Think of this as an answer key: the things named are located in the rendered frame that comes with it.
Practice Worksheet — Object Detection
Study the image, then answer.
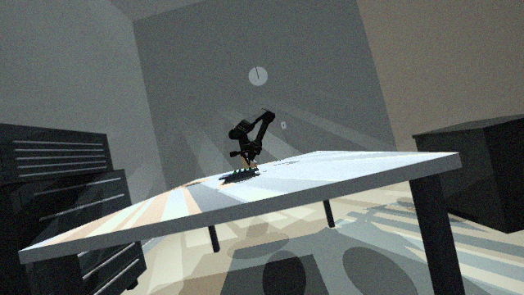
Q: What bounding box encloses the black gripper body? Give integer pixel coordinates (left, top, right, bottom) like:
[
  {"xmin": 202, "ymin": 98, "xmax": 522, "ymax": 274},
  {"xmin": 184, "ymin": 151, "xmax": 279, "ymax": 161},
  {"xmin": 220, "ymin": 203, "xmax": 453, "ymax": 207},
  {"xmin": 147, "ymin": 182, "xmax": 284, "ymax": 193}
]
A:
[{"xmin": 230, "ymin": 138, "xmax": 262, "ymax": 157}]

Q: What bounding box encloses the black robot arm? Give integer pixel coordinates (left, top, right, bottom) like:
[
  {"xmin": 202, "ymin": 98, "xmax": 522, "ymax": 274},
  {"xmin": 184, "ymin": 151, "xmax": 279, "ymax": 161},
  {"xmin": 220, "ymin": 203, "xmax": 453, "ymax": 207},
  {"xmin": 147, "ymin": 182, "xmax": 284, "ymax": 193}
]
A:
[{"xmin": 228, "ymin": 107, "xmax": 275, "ymax": 161}]

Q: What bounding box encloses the grey switch panel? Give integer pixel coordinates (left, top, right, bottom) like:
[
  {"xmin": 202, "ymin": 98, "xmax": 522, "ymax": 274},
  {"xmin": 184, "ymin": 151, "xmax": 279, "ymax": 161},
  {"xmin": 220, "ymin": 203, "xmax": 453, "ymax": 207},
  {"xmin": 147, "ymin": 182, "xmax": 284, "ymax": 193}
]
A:
[{"xmin": 219, "ymin": 167, "xmax": 259, "ymax": 183}]

